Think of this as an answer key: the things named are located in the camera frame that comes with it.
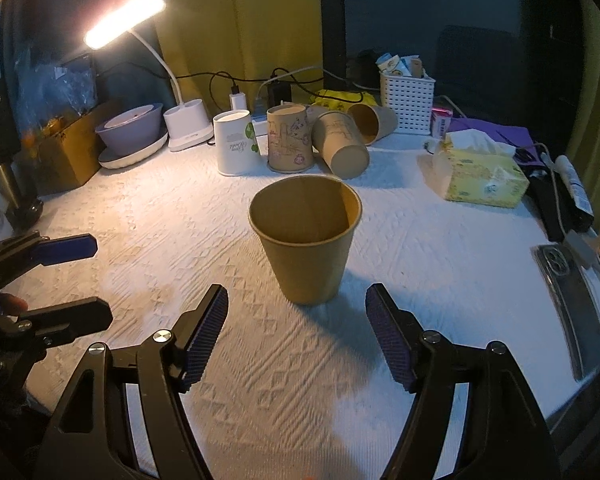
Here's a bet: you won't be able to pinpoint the person's left hand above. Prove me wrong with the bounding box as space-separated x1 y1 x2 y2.
0 293 30 314

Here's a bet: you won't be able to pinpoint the printed brown paper cup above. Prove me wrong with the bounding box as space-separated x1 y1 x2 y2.
312 110 370 180
266 104 316 174

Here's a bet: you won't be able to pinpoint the metal flask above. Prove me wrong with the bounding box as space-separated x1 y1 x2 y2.
0 159 45 232

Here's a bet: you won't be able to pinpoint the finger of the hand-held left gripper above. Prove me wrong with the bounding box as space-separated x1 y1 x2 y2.
14 297 114 348
0 230 99 292

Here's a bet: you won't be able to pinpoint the white desk lamp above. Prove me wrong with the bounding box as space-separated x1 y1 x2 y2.
83 0 215 153

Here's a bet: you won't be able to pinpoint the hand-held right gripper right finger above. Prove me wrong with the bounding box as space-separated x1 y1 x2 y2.
365 283 563 480

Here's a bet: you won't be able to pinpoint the pink small box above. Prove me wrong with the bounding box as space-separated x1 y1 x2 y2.
431 107 456 139

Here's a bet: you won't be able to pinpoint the yellow curtain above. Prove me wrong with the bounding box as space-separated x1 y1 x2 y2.
139 0 326 113

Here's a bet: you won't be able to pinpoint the plain brown paper cup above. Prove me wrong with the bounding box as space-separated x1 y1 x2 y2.
248 176 363 306
347 103 399 146

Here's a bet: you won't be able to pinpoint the black folded umbrella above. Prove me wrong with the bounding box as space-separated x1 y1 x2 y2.
529 169 595 242

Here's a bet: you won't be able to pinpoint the white tube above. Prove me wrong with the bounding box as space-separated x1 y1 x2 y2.
554 154 594 217

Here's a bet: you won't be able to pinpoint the black charger plug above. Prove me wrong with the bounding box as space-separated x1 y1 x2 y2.
267 77 292 109

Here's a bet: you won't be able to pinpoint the white plastic basket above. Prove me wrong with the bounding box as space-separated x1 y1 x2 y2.
379 69 437 135

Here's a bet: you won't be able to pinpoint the packets in basket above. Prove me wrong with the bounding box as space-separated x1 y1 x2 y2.
375 52 428 80

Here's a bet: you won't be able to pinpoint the cardboard box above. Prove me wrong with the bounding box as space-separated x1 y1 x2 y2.
29 100 127 192

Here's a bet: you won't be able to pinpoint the yellow tissue pack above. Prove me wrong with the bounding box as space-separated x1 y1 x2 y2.
417 129 530 210

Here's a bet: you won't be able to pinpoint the purple bowl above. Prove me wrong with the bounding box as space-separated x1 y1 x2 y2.
94 103 165 159

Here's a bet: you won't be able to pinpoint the white printed cup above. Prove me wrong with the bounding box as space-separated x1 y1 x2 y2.
212 110 259 177

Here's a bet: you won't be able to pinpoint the white plate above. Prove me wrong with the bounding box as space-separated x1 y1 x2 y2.
98 132 170 170

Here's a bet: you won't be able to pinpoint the white cable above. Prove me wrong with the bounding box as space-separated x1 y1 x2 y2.
530 142 600 311

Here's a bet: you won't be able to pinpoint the yellow snack packet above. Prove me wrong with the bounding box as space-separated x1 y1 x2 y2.
312 88 381 112

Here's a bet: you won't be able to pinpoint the black cable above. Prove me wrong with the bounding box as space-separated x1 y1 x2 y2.
172 66 326 111

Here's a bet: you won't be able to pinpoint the blue plastic bag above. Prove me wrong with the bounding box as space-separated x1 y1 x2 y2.
9 42 97 133

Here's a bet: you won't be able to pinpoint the purple cloth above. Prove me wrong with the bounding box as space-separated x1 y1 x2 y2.
449 117 537 167

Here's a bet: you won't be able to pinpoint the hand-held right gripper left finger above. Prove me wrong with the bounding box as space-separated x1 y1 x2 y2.
34 284 229 480

